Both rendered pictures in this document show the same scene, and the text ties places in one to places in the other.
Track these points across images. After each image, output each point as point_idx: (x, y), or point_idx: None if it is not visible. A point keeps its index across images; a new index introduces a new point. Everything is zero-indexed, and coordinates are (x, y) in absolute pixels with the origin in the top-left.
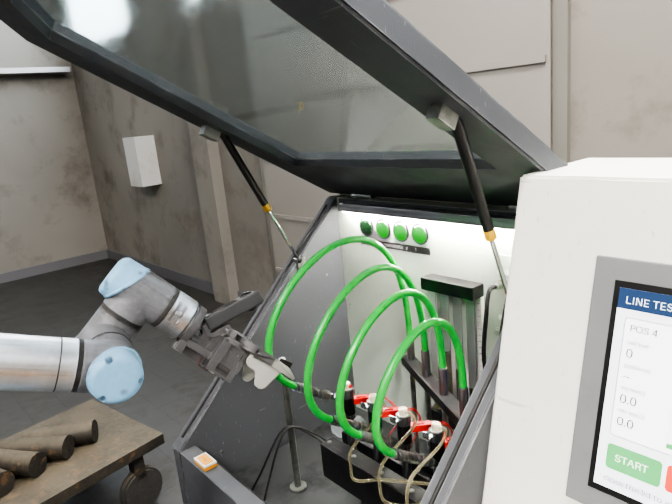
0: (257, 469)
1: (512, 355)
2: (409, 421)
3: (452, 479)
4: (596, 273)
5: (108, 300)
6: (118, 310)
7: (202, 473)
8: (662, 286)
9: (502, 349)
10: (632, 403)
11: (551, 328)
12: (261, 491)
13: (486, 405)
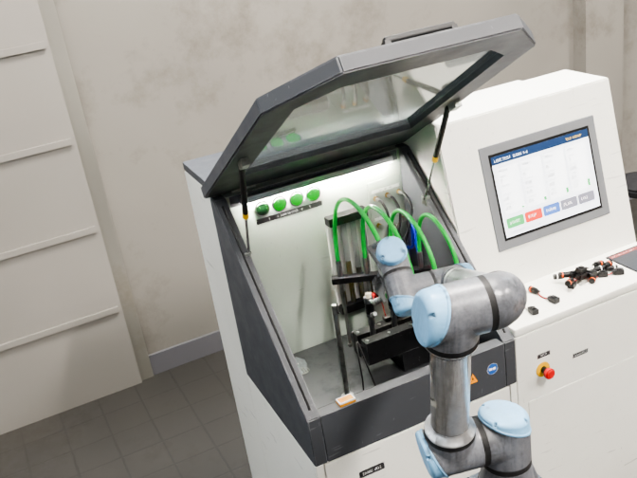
0: None
1: (460, 210)
2: None
3: None
4: (481, 156)
5: (402, 263)
6: (409, 265)
7: (355, 403)
8: (502, 151)
9: (454, 210)
10: (508, 199)
11: (471, 188)
12: None
13: (459, 239)
